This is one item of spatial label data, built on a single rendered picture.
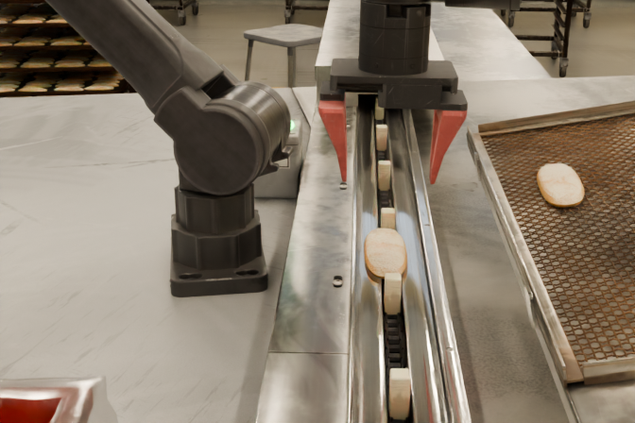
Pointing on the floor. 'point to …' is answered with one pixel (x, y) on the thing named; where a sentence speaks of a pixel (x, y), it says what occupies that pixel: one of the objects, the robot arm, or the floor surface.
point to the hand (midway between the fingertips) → (388, 171)
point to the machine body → (481, 45)
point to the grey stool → (288, 33)
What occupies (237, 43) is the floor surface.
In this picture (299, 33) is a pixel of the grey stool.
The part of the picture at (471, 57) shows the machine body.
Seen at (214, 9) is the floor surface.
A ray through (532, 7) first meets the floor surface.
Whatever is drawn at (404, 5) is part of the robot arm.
